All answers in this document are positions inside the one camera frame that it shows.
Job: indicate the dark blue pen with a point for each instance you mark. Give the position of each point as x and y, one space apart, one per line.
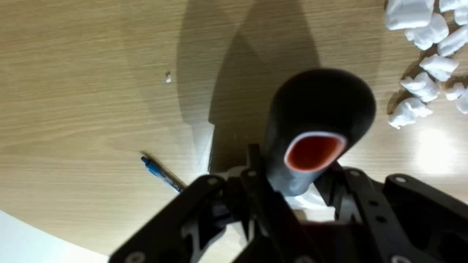
155 168

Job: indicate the pile of white foam pieces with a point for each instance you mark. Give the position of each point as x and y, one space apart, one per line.
439 31

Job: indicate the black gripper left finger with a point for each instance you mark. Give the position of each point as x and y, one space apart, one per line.
199 215

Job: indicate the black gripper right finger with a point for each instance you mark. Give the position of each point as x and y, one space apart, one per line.
399 219

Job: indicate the round wooden table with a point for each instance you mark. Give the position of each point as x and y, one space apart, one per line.
89 86

